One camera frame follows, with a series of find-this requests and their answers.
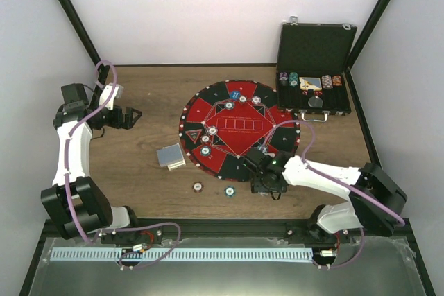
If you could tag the teal chip stack in case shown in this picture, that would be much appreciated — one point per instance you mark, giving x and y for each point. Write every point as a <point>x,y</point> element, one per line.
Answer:
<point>293,79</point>

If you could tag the blue small blind button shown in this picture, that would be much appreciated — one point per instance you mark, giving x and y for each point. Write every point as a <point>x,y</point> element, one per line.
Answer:
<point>235,95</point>

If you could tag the red dice in case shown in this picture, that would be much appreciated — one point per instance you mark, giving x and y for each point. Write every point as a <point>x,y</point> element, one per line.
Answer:
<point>312,93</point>

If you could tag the white chip stack in case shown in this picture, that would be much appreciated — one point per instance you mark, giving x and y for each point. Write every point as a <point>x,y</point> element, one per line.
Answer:
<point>326,81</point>

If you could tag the red brown chip stack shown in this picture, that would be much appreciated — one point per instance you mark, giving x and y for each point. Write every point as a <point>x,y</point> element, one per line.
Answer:
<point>197,187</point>

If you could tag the black poker chip case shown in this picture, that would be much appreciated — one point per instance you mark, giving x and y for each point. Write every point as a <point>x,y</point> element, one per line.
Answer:
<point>314,50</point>

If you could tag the light blue slotted cable duct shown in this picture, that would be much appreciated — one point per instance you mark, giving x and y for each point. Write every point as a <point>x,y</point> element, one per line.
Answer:
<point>293,255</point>

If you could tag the round red black poker mat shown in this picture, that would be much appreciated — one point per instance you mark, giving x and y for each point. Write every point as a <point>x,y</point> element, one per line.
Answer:
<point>244,127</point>

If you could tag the playing card deck with box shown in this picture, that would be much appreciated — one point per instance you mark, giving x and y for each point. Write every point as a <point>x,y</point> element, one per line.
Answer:
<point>171,157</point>

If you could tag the card deck in case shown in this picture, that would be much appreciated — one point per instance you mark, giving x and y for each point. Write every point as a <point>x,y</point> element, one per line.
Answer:
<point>309,83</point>

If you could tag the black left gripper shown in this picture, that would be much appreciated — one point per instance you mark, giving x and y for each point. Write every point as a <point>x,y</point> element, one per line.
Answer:
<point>128,123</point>

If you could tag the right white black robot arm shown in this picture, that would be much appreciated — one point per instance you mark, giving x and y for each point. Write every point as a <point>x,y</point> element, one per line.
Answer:
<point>371,199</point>

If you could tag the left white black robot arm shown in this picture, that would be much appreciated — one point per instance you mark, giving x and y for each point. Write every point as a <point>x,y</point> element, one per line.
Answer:
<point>74,199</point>

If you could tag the purple chip stack in case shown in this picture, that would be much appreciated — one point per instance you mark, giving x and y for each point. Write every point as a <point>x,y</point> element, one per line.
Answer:
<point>283,78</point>

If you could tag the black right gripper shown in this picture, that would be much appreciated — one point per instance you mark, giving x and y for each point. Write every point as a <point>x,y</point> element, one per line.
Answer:
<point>256,186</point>

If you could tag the triangular all in token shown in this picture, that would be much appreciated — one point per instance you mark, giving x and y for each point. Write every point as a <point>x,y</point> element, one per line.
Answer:
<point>194,135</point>

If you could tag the orange chip stack in case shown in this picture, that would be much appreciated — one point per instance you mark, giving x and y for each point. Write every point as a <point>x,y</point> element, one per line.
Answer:
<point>337,81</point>

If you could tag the teal chip stack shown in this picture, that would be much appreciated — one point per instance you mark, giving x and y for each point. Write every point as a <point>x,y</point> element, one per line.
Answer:
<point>230,191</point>
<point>293,79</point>

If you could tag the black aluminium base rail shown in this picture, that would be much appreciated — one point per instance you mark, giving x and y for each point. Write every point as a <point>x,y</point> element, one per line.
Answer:
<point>303,231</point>

